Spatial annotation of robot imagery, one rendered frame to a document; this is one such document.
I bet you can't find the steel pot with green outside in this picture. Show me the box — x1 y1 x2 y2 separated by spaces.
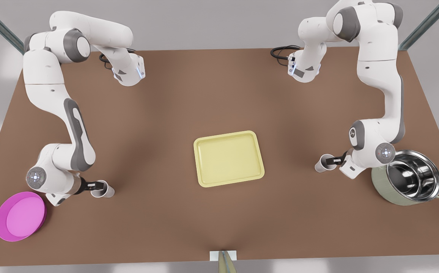
371 149 439 207

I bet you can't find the white IKEA cup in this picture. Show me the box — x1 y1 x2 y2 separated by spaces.
315 154 338 173
90 180 115 199

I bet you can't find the pink round plate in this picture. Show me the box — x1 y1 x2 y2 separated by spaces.
0 191 47 242

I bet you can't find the yellow rectangular tray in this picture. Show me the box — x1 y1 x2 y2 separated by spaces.
193 130 265 188

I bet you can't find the white post foot plate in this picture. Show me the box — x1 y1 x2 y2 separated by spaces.
209 250 238 261

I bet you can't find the black cable loop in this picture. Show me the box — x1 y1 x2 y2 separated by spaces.
270 45 303 61
98 48 137 71

